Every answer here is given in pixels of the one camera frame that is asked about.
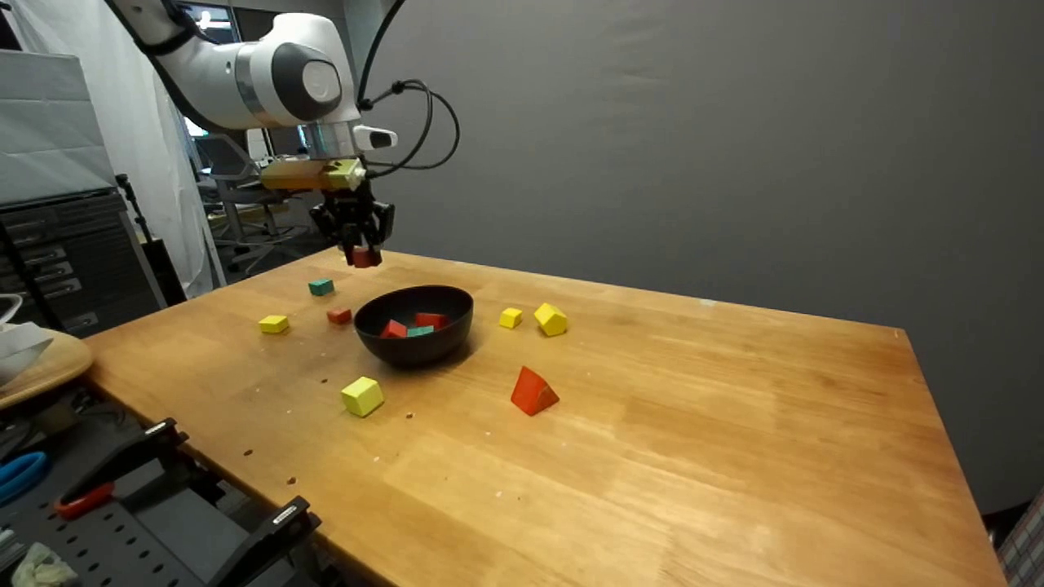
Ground blue handled scissors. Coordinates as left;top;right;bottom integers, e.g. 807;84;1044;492
0;449;49;505

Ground black equipment case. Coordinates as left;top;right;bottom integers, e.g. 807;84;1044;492
0;188;164;337

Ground wrist camera with yellow mount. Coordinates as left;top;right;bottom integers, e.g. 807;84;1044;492
262;161;367;193

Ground crumpled white paper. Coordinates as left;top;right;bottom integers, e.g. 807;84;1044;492
11;545;77;587

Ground green cube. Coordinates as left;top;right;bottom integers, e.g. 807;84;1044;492
408;327;434;340

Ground round wooden board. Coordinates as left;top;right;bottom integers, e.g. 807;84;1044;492
0;331;96;408

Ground black bowl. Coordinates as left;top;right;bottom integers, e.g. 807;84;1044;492
357;284;474;368

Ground orange red trapezoid block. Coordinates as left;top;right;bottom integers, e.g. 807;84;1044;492
357;248;380;268

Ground orange wedge block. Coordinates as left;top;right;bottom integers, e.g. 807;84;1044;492
511;364;558;418

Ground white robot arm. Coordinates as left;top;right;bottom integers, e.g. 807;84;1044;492
106;0;396;268

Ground small yellow block behind bowl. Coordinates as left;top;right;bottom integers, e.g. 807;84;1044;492
499;307;523;329

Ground yellow cube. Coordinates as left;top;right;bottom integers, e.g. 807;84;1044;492
257;313;291;337
338;374;384;418
534;302;570;337

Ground robot cable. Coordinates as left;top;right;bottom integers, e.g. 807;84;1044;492
363;75;462;179

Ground small red cube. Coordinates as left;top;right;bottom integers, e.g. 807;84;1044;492
328;307;353;327

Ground red handled tool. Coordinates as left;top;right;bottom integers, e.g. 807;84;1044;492
52;482;115;520

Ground yellow cube front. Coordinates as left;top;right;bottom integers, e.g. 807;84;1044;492
257;313;291;337

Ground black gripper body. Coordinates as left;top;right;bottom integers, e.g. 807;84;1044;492
309;193;396;248

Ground black pegboard plate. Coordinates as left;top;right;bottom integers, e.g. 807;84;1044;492
0;402;331;587

